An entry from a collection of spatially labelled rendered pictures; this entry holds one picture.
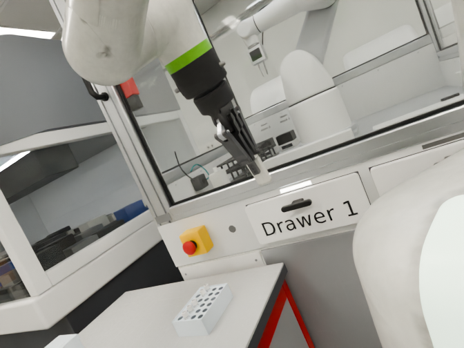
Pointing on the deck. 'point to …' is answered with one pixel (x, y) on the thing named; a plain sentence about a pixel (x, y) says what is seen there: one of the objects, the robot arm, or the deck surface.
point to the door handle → (95, 92)
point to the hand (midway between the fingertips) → (258, 170)
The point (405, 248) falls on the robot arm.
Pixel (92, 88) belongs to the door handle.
